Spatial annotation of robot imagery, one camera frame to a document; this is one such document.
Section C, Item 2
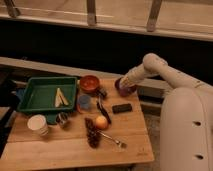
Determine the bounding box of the purple bowl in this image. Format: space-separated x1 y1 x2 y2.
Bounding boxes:
114 78 137 97

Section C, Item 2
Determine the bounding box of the yellow cheese wedge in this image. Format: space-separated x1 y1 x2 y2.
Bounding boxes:
55 88 68 108

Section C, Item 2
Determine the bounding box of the black handled utensil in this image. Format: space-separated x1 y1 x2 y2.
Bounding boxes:
96 102 111 124

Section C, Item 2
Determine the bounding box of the metal fork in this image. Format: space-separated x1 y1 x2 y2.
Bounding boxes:
99 131 127 148

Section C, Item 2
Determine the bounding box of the white paper cup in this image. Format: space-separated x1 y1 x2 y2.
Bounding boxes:
27 115 49 136

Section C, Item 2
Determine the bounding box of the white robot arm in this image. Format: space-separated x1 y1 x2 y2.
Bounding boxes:
119 53 213 171

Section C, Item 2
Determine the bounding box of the orange fruit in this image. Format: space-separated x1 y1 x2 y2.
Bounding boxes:
95 116 108 129

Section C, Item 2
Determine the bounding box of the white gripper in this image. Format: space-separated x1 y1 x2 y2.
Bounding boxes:
119 65 148 88

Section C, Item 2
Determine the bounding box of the dark grape bunch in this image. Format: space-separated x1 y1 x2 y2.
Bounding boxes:
85 118 100 148

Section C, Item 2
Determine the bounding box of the blue cup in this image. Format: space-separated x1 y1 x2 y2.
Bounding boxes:
77 94 91 113

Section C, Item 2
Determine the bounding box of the orange bowl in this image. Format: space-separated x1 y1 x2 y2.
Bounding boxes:
79 75 100 93

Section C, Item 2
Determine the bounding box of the black rectangular block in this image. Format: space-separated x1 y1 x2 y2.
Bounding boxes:
112 103 132 114

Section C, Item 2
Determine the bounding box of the small dark object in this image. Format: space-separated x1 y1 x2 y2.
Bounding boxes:
98 88 107 98

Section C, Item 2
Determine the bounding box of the small metal cup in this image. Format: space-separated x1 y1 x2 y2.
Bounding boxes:
56 112 68 128

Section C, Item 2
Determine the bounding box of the green plastic tray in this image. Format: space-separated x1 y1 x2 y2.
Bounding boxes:
18 77 77 114

